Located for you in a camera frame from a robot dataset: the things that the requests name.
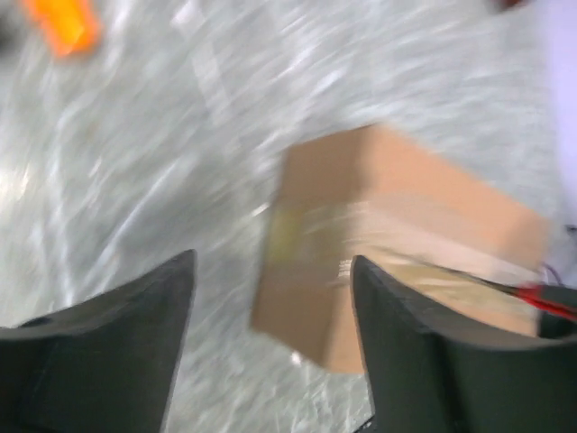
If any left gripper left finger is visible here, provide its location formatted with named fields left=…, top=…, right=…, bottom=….
left=1, top=250, right=197, bottom=433

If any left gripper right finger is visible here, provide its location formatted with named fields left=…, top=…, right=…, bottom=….
left=352, top=256, right=576, bottom=432

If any brown cardboard express box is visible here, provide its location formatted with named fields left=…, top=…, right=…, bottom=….
left=251, top=125, right=548, bottom=373

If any red black utility knife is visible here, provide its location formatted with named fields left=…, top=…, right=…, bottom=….
left=494, top=283, right=576, bottom=321

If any brown wooden metronome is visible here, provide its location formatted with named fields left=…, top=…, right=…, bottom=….
left=490, top=0, right=527, bottom=12

